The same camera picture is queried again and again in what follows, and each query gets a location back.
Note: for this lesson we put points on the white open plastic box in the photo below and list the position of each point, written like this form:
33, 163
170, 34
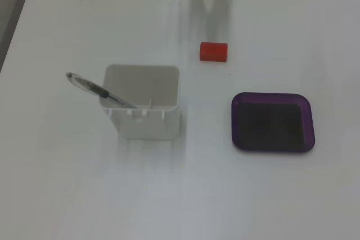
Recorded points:
149, 124

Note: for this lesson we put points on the clear black ballpoint pen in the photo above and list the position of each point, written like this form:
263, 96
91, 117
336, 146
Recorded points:
90, 85

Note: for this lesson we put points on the purple tray with black mat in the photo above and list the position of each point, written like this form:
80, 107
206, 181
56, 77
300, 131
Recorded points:
271, 122

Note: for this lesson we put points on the red cube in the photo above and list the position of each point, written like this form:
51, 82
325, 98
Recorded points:
213, 51

